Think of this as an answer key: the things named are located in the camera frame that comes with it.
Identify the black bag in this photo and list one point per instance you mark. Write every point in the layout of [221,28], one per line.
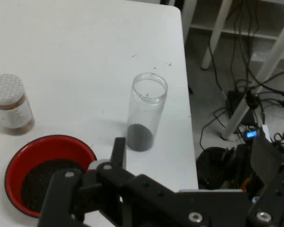
[215,163]

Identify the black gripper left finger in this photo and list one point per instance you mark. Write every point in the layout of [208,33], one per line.
[132,196]

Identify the black power adapter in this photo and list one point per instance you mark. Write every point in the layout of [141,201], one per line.
[235,101]

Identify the white-lidded brown spice jar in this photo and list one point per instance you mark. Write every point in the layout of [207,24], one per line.
[11,111]

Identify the white shelf frame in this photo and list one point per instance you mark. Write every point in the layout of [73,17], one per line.
[265,35]

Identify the red bowl with dark grounds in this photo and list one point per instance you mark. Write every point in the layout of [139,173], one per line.
[21,165]

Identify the tall clear plastic jar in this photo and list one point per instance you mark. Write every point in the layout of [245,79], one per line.
[140,139]

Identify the device with blue display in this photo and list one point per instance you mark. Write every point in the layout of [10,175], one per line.
[252,134]

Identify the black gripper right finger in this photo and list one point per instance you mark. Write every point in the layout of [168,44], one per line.
[274,189]

